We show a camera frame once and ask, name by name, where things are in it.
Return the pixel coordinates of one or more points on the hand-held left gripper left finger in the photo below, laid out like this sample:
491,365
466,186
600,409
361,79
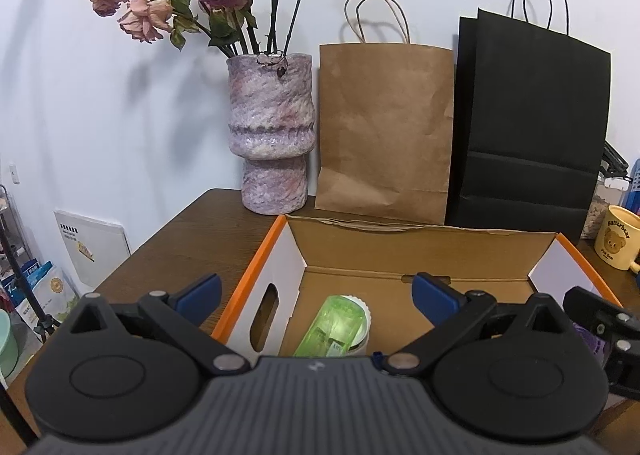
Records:
200,292

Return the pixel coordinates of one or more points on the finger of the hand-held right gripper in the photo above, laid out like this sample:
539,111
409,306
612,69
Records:
590,305

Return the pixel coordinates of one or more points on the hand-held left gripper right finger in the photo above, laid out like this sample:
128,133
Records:
434,299

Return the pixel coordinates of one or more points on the purple toothed lid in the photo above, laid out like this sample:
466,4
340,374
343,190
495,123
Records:
590,339

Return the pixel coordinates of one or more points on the red and orange cardboard box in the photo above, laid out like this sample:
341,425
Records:
400,255

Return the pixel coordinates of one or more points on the clear cotton swab box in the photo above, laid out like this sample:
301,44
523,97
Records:
369,325

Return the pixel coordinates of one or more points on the green spray bottle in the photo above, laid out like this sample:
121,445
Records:
330,325

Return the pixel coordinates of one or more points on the yellow bear mug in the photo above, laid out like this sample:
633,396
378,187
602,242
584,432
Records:
617,245

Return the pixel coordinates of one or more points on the clear jar with black lid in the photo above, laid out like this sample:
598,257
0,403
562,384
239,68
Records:
595,215

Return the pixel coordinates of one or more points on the blue and white packets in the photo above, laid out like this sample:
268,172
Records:
45,290

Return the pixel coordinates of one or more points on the black light stand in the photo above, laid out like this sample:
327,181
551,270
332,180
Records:
42,322

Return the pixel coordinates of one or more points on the brown paper bag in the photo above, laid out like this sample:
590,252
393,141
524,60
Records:
385,125

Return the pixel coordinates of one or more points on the black paper bag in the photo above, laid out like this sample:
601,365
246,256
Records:
535,125

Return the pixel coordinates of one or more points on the pink mottled ceramic vase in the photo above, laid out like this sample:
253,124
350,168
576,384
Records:
270,110

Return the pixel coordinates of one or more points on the mint green bin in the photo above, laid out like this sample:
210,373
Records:
7,345

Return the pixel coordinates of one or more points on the white wall outlet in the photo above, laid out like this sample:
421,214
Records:
14,174

